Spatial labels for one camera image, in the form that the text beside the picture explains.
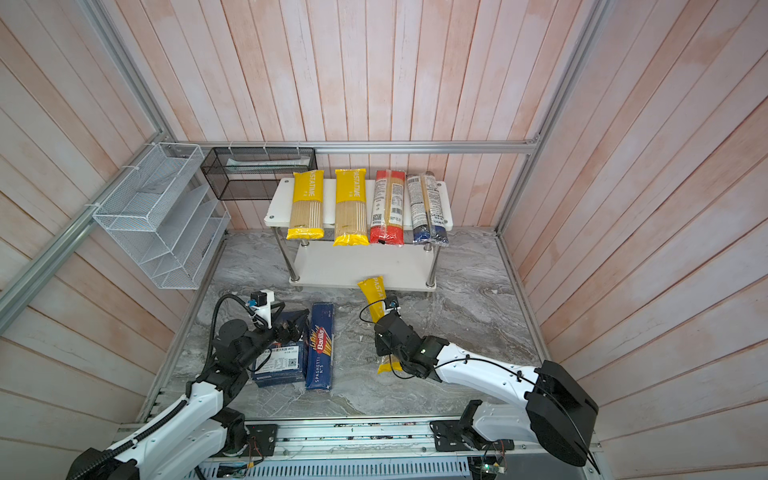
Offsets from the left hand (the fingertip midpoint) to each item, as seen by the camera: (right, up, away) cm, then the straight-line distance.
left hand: (297, 312), depth 81 cm
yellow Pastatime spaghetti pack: (+22, +5, +7) cm, 23 cm away
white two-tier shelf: (+1, +13, +21) cm, 25 cm away
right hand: (+23, -6, +3) cm, 24 cm away
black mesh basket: (-23, +46, +24) cm, 56 cm away
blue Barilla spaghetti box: (+5, -11, +5) cm, 13 cm away
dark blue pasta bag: (-4, -14, -2) cm, 14 cm away
